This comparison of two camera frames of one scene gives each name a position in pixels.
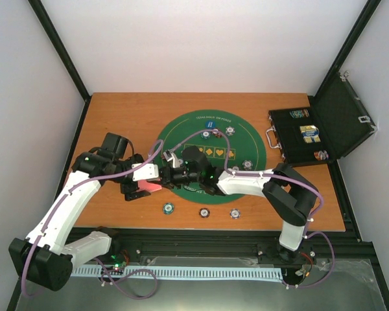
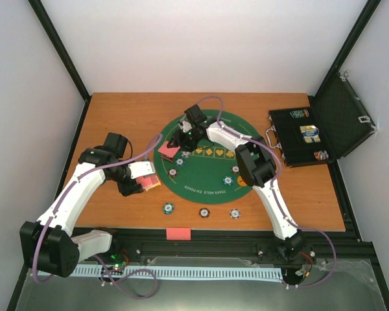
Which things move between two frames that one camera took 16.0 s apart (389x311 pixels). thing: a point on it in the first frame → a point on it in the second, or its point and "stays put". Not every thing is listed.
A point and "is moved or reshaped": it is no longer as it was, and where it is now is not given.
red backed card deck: [144, 184] is moved or reshaped
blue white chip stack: [235, 213] stays put
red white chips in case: [321, 155] stays put
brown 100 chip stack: [204, 212] stays put
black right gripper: [166, 177] → [177, 138]
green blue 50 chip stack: [168, 208] stays put
